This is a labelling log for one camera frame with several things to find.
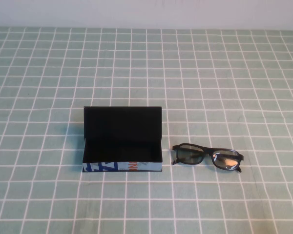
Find green checkered tablecloth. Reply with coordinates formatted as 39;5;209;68
0;25;293;234

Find black printed glasses case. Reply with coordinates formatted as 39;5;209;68
82;106;165;174

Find black frame glasses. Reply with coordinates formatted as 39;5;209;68
171;143;245;174

